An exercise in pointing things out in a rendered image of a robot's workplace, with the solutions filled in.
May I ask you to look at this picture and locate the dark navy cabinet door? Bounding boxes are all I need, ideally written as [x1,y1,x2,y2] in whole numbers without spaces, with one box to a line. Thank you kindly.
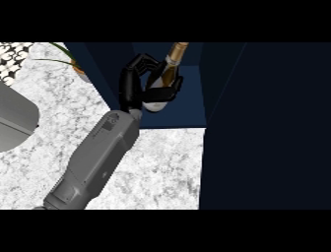
[198,41,331,211]

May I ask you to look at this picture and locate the green plant in orange pot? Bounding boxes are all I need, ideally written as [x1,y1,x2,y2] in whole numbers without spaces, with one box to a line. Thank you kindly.
[31,41,96,84]

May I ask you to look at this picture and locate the dark navy cabinet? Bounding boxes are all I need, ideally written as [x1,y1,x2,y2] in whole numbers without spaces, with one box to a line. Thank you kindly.
[65,41,247,130]

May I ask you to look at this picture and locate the grey rounded appliance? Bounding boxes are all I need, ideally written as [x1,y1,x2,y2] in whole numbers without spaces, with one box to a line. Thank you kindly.
[0,67,41,154]

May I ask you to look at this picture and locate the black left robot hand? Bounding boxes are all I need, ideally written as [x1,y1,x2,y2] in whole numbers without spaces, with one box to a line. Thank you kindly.
[118,53,185,114]

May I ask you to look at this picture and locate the gold-necked dark wine bottle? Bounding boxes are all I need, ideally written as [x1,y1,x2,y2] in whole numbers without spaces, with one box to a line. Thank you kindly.
[141,41,191,113]

